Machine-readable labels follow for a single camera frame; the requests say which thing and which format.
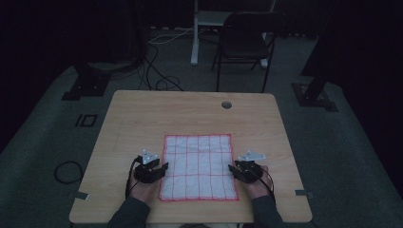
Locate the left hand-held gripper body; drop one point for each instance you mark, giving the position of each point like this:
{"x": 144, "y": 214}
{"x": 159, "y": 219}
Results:
{"x": 146, "y": 171}

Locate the person's right hand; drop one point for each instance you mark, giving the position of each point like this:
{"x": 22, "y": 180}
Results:
{"x": 258, "y": 187}

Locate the black folding chair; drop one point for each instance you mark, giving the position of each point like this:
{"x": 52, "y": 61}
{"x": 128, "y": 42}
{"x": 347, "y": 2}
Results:
{"x": 244, "y": 38}

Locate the grey tape strip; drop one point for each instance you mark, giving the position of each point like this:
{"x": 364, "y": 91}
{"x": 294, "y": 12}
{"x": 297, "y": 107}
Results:
{"x": 303, "y": 193}
{"x": 79, "y": 195}

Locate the white cloth with red grid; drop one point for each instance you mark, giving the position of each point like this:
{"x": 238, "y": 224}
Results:
{"x": 198, "y": 167}

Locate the person's left hand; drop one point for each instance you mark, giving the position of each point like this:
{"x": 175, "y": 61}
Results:
{"x": 142, "y": 190}

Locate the black stand with base plate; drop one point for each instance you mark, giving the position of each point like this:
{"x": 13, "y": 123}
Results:
{"x": 315, "y": 91}
{"x": 87, "y": 84}

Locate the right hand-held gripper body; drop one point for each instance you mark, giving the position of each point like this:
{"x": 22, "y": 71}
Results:
{"x": 248, "y": 169}

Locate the white desk frame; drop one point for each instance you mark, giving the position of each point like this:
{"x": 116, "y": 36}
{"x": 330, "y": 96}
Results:
{"x": 202, "y": 19}

